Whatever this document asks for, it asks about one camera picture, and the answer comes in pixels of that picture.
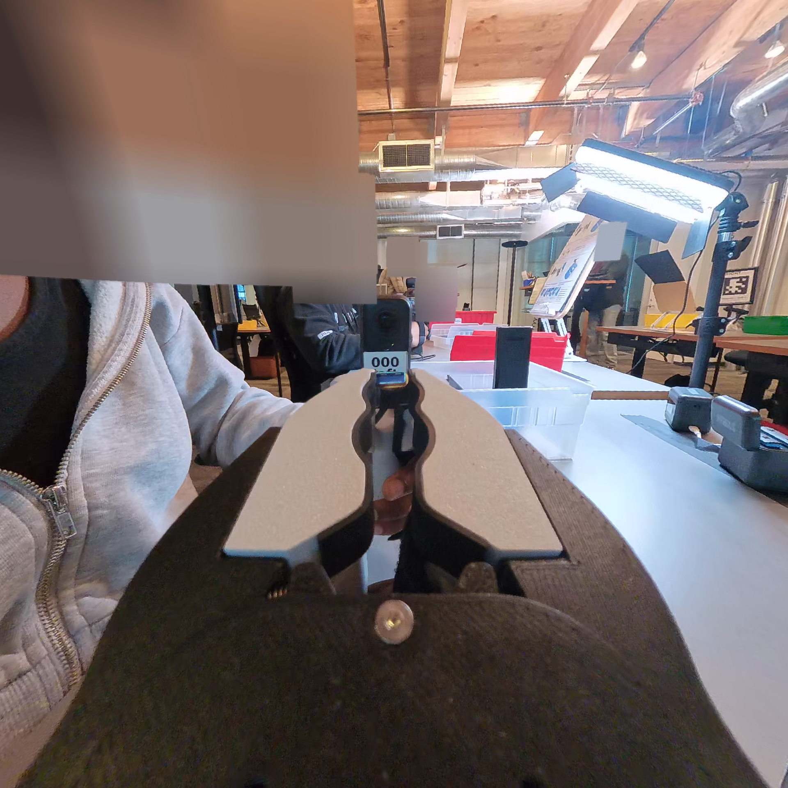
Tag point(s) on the instruction sign on white stand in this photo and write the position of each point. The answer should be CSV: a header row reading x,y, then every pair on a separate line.
x,y
569,265

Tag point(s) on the white plastic bin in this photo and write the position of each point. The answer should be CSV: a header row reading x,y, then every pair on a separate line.
x,y
455,335

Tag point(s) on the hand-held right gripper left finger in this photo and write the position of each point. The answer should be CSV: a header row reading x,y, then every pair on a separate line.
x,y
308,480

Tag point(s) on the green plastic bin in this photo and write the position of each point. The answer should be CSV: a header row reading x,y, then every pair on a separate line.
x,y
766,325

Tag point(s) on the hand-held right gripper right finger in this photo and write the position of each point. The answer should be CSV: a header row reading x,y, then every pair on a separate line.
x,y
480,486

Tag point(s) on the led light panel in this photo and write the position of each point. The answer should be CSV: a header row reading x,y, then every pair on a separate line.
x,y
646,178

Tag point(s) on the person's left hand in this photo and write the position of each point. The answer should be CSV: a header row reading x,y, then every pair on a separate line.
x,y
394,502

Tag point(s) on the black usb hub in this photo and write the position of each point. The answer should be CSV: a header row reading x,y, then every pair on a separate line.
x,y
513,357

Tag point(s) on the silver air duct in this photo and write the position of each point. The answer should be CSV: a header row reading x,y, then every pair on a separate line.
x,y
757,98

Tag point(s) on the ceiling air vent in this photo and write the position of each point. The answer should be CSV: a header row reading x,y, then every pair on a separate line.
x,y
406,156

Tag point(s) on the printed marker board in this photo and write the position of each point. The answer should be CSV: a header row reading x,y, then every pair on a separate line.
x,y
739,286

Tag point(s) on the clear plastic bin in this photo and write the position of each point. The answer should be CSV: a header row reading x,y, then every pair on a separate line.
x,y
529,418

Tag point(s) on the grey battery charger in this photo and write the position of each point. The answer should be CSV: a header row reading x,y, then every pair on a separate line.
x,y
745,443
689,409

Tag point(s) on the wooden desk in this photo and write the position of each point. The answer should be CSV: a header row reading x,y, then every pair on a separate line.
x,y
677,337

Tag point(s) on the red plastic bin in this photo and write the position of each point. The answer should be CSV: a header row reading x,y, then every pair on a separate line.
x,y
474,351
474,317

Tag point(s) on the person's torso in grey hoodie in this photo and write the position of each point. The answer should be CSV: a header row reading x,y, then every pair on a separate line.
x,y
123,369

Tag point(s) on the black light stand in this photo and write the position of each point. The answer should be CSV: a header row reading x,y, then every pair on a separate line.
x,y
714,295

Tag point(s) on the person's left forearm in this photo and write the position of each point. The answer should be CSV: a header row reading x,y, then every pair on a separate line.
x,y
258,418

